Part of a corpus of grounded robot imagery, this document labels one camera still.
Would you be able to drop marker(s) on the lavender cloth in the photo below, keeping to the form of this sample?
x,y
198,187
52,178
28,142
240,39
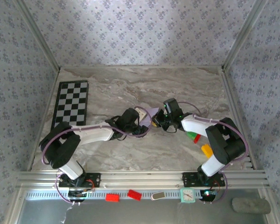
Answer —
x,y
151,114

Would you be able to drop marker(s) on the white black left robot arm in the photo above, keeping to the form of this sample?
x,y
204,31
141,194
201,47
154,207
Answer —
x,y
95,133

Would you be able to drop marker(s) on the green toy brick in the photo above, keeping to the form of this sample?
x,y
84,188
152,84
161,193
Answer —
x,y
191,135

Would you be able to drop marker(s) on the yellow toy brick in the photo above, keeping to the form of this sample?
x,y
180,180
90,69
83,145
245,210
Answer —
x,y
207,151

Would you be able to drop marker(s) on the black grey checkerboard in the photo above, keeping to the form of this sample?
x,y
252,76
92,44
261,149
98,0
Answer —
x,y
71,102

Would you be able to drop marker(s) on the white rimmed oval pad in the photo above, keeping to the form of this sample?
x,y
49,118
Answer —
x,y
157,195

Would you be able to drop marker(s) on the perforated metal strip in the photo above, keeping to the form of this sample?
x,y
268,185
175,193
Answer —
x,y
171,194

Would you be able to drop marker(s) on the teal alarm clock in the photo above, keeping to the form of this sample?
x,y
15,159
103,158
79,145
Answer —
x,y
187,195

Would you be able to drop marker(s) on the right electronics board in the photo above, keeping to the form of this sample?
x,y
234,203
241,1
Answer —
x,y
208,194

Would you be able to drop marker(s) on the electronics board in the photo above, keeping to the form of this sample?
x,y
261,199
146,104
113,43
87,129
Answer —
x,y
208,194
78,194

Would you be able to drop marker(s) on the left electronics board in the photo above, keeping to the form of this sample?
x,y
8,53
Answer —
x,y
78,194

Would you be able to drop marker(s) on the grey metal shelf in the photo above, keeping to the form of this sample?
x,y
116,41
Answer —
x,y
154,212

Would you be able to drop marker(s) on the white tape scrap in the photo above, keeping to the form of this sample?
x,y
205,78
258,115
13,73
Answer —
x,y
66,213

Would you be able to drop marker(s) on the grey stone roll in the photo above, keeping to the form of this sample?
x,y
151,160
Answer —
x,y
250,205

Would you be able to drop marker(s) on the aluminium front rail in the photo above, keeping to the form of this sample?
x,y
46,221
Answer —
x,y
142,179

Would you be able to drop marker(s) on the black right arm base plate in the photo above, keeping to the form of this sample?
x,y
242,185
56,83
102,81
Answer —
x,y
189,178

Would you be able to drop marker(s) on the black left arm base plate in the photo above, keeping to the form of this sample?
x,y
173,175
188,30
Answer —
x,y
95,180

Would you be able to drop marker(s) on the wide aluminium side rail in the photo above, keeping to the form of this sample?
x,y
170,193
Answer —
x,y
230,93

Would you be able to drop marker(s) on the thin aluminium side rail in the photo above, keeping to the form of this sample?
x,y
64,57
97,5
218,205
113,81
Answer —
x,y
47,105

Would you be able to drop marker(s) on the aluminium frame post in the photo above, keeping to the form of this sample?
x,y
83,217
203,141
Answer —
x,y
243,35
41,39

